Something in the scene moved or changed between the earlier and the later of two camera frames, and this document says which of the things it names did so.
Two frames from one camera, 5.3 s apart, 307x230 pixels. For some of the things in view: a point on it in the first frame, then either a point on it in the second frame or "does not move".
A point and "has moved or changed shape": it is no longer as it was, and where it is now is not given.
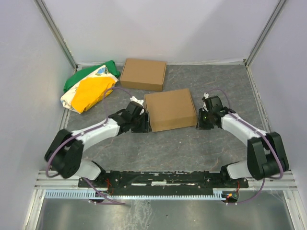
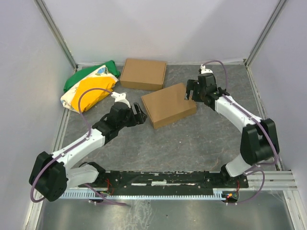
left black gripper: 146,122 → 135,115
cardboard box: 171,110 has moved or changed shape
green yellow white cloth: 86,88 does not move
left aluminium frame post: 56,32 does not move
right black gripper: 200,119 → 194,89
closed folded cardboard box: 143,74 does not move
